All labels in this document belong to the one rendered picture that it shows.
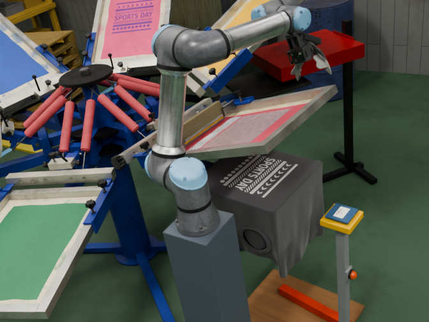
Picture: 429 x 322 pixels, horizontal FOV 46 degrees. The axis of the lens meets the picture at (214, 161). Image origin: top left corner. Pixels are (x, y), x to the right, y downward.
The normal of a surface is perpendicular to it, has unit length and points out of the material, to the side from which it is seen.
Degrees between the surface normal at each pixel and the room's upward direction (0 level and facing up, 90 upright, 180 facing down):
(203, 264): 90
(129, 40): 32
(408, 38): 90
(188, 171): 7
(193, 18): 90
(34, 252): 0
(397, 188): 0
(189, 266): 90
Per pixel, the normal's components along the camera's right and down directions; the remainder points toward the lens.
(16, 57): 0.29, -0.61
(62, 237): -0.15, -0.85
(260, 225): -0.53, 0.53
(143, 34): -0.20, -0.44
